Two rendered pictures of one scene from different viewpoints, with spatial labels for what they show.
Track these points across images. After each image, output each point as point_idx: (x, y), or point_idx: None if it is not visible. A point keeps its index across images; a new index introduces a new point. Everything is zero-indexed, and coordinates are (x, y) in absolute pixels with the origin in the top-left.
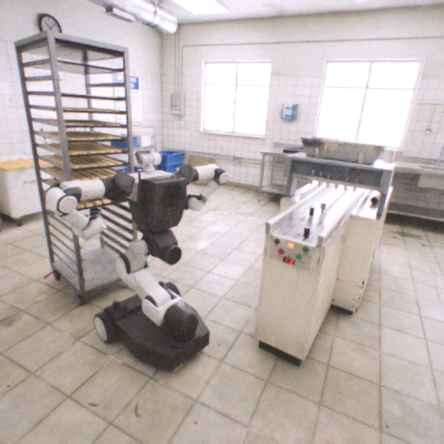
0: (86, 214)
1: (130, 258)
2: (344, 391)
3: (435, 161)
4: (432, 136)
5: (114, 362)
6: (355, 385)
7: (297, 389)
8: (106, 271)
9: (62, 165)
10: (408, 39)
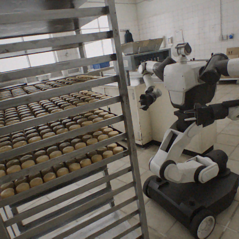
0: (224, 101)
1: (175, 156)
2: (226, 140)
3: (78, 69)
4: (70, 56)
5: (231, 225)
6: (221, 137)
7: (229, 151)
8: (105, 232)
9: (97, 101)
10: None
